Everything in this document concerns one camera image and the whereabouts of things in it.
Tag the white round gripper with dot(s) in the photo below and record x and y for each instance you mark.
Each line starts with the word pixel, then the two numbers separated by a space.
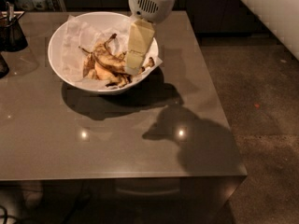
pixel 151 6

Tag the brown-spotted banana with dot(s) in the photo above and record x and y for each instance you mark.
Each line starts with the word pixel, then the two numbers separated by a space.
pixel 129 62

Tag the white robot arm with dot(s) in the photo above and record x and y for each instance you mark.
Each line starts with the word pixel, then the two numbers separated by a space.
pixel 280 17

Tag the banana pile in bowl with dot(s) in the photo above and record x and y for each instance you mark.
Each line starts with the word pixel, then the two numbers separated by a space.
pixel 93 70

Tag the white ceramic bowl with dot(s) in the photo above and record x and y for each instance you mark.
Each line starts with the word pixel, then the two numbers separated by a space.
pixel 90 52

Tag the white paper liner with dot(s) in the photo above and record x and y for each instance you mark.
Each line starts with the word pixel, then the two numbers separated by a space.
pixel 82 32

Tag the black mesh utensil holder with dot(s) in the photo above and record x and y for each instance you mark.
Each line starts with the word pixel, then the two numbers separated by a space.
pixel 12 38

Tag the dark glass object left edge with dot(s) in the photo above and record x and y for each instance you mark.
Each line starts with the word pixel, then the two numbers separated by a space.
pixel 4 69

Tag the dark cabinet with drawer handle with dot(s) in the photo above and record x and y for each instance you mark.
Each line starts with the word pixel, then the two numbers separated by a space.
pixel 186 200

